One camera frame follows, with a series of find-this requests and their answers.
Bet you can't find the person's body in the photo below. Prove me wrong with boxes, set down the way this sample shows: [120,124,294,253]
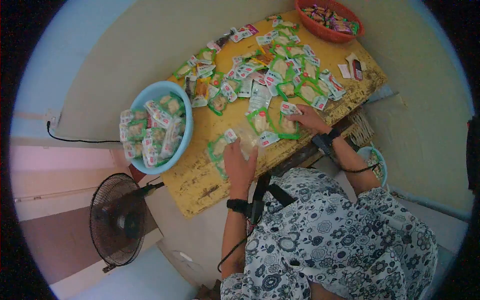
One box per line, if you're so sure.
[220,167,439,300]

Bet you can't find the black standing fan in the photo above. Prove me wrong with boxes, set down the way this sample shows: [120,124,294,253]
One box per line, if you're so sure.
[89,172,166,273]

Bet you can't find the person's left fingers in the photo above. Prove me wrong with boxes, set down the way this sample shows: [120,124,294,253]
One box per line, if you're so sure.
[224,138,246,155]

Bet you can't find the clear plastic bag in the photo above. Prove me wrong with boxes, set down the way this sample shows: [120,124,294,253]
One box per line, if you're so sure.
[233,125,265,159]

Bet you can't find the green rimmed snack pouch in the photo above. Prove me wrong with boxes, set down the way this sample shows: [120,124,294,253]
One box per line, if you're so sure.
[278,112,302,140]
[246,107,280,148]
[207,128,241,181]

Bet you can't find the black power cable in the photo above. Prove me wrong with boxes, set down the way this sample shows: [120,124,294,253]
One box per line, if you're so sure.
[46,121,121,144]

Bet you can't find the person's right hand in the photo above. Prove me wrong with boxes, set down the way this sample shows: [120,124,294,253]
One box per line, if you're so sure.
[286,104,333,136]

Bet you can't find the pile of wrapped candies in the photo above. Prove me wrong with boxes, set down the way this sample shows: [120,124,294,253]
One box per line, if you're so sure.
[301,4,360,35]

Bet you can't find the person's right fingers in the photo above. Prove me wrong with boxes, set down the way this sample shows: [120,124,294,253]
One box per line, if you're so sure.
[286,104,314,125]

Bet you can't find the small light blue basin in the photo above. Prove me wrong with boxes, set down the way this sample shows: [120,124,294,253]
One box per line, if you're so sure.
[357,146,389,188]

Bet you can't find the person's left hand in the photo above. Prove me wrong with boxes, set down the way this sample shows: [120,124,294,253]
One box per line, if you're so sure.
[224,138,260,201]

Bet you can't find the light blue plastic basin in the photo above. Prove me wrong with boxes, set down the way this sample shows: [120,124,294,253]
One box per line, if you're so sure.
[129,80,194,175]

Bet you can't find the pile of snack packets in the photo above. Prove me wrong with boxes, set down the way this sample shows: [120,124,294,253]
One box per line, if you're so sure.
[172,14,347,117]

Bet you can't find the worn yellow wooden table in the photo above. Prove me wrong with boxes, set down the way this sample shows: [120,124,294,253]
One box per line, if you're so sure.
[161,9,389,220]

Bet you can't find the red plastic basket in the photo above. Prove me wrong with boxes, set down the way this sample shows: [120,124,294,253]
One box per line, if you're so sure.
[294,0,365,44]

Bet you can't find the heap of snack packets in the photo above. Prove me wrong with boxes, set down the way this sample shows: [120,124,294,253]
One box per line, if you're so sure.
[119,93,187,169]

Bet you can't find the black wrist band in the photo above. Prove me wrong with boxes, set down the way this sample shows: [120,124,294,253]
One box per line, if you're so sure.
[311,128,342,155]
[226,198,251,217]

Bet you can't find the woven wicker basket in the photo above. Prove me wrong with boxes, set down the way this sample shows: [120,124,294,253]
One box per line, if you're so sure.
[347,107,376,148]

